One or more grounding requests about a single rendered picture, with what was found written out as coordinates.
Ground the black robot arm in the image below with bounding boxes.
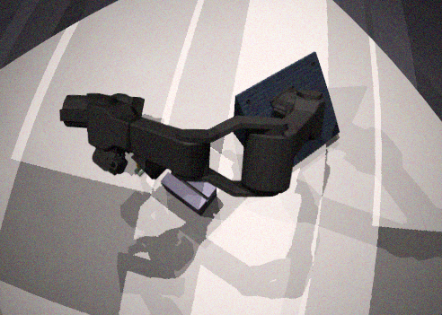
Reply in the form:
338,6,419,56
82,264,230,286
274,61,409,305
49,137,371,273
59,84,325,197

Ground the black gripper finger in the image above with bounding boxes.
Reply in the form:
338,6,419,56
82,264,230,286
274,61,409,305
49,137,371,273
131,154,142,165

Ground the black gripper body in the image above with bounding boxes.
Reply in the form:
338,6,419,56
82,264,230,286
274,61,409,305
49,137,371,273
138,157,166,179

